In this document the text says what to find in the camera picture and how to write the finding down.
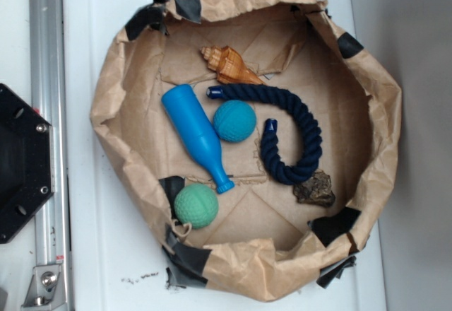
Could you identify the blue dimpled ball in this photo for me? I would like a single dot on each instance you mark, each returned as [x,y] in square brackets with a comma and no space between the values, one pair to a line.
[234,121]

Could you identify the blue plastic bottle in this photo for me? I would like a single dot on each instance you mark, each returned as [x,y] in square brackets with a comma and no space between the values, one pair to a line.
[197,133]

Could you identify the green dimpled ball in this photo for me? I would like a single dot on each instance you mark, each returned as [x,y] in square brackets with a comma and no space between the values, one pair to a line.
[196,204]

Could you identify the orange conch seashell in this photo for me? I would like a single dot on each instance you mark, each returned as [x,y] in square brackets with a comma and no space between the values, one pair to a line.
[229,66]

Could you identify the dark brown rock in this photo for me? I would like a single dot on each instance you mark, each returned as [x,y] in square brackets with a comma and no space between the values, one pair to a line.
[317,190]

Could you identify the brown paper bag bin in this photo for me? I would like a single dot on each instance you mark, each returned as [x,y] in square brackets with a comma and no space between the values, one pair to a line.
[326,104]

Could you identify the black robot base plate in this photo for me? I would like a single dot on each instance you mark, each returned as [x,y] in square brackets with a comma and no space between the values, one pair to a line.
[26,166]

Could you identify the aluminium extrusion rail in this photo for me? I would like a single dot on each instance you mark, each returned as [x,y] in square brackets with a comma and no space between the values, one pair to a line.
[52,221]

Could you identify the metal corner bracket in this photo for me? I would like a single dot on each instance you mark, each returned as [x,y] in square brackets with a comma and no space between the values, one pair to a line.
[46,290]

